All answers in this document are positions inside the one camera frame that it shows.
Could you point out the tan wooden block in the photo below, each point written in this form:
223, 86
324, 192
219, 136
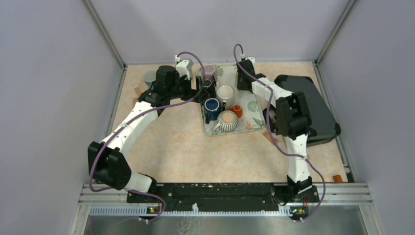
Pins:
138, 91

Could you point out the black poker chip case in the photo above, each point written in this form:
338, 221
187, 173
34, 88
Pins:
324, 127

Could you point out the lilac mug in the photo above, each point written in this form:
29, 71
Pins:
209, 71

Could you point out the black octagonal mug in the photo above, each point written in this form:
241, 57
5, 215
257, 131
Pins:
210, 88

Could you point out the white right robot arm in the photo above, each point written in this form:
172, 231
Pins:
292, 121

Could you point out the light wooden block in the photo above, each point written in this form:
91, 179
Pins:
268, 137

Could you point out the grey striped mug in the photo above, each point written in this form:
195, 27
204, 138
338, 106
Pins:
227, 121

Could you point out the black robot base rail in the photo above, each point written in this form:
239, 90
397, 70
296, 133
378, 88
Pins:
224, 197

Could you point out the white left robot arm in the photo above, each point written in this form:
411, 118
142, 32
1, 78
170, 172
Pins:
107, 163

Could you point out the white ribbed mug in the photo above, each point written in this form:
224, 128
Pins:
226, 95

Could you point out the small orange cylinder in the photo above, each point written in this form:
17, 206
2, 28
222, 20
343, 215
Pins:
337, 179

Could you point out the floral white serving tray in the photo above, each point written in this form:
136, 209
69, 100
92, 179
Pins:
252, 119

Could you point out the navy blue mug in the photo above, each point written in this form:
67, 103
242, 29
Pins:
212, 109

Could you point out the small orange cup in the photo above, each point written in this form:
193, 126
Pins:
237, 109

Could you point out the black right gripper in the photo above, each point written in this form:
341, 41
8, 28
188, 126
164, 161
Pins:
239, 86

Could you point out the light blue dotted mug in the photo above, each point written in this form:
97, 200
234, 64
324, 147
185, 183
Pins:
149, 78

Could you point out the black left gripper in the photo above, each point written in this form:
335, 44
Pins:
192, 94

